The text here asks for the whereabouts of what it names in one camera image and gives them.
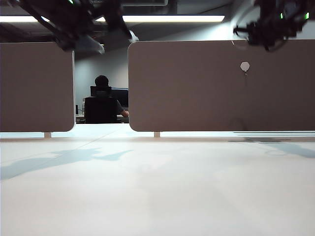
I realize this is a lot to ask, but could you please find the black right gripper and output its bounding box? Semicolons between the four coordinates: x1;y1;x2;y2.
233;7;310;52

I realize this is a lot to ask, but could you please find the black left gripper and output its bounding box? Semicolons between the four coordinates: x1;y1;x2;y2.
53;0;139;54

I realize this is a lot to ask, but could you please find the seated person in dark shirt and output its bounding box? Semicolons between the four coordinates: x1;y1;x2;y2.
94;75;129;118

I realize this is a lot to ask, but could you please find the black computer monitor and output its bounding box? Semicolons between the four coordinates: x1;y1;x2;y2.
110;88;129;107

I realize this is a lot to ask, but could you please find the long white ceiling light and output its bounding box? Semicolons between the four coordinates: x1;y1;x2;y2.
0;15;225;24

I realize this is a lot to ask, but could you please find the black office chair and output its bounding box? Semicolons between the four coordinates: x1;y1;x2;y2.
84;86;119;124

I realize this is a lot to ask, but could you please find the right grey desk divider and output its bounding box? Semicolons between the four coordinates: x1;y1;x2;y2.
127;40;315;133

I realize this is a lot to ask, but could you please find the grey desk divider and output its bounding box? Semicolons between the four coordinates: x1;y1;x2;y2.
127;40;315;133
0;42;75;133

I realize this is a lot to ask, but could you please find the left grey desk divider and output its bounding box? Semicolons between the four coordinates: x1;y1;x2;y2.
0;42;75;133

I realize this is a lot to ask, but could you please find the white round wall hook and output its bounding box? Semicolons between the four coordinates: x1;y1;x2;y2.
240;61;251;77

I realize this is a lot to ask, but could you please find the grey desk cable flap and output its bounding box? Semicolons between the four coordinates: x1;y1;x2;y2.
228;137;292;143

